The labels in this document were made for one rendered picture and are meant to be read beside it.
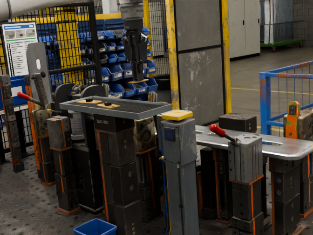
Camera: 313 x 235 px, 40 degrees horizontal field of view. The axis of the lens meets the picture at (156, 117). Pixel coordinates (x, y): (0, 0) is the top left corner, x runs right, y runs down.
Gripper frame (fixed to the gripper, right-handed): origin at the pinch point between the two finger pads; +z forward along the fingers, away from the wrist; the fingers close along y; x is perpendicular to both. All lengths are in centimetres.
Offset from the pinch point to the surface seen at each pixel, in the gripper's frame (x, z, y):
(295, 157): -9, 22, 70
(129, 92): 169, 49, -189
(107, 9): 312, -39, -373
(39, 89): -17.0, 6.6, -45.4
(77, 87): -21.2, 3.6, -11.8
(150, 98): 11.9, 13.3, -5.9
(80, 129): -22.9, 19.4, -10.7
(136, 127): -21.0, 15.9, 18.8
